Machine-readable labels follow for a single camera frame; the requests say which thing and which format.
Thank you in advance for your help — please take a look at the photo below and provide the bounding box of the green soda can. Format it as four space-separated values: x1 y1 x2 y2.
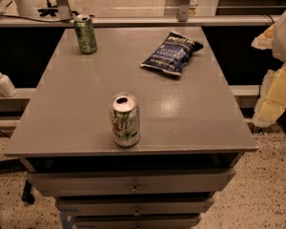
74 14 97 54

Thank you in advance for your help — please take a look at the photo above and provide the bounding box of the black office chair base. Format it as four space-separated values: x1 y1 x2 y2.
38 0 58 17

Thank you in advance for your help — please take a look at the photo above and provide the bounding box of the grey top drawer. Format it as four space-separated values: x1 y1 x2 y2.
28 168 235 197

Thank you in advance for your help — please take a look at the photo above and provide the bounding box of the white 7up can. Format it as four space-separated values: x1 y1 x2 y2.
110 92 139 147

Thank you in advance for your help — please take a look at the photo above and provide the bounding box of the grey drawer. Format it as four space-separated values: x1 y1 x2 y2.
57 196 214 216
74 214 201 229
28 168 235 197

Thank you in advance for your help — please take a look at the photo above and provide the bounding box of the grey metal rail frame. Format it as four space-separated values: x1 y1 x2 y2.
0 0 286 28

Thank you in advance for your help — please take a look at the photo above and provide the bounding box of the grey middle drawer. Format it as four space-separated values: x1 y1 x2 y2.
57 196 214 216

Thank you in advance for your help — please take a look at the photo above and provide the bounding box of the white spray bottle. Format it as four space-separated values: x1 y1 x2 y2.
0 72 17 97

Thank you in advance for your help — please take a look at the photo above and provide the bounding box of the blue chip bag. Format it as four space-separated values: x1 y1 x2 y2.
140 31 203 76

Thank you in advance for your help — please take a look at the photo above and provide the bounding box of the grey bottom drawer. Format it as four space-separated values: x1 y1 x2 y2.
74 214 201 229

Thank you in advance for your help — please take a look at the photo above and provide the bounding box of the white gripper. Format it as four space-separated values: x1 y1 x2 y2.
251 11 286 128

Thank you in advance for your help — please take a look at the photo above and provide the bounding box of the black caster wheel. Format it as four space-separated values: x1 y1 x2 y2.
21 181 35 204

